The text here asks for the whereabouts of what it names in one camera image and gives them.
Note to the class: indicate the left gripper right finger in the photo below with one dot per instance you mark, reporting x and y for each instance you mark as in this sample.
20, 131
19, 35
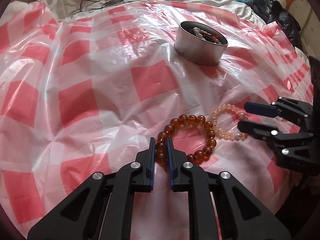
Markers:
220, 207

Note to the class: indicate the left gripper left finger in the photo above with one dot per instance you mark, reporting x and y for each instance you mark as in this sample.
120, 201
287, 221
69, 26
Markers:
101, 207

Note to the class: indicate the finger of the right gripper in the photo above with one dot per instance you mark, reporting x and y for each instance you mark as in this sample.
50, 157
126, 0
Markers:
297, 112
260, 131

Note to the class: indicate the jewelry pile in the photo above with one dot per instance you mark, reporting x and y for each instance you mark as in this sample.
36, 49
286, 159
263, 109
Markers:
205, 35

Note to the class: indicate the black jacket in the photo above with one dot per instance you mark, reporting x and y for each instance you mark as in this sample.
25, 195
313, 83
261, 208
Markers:
272, 11

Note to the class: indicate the round silver metal tin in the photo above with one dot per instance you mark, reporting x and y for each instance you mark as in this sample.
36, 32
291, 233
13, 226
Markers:
197, 50

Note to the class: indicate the tree decorated wardrobe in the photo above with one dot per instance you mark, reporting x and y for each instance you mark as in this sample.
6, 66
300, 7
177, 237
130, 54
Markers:
302, 11

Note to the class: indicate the round grey charger pad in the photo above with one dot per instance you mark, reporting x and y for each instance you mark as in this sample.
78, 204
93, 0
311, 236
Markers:
109, 3

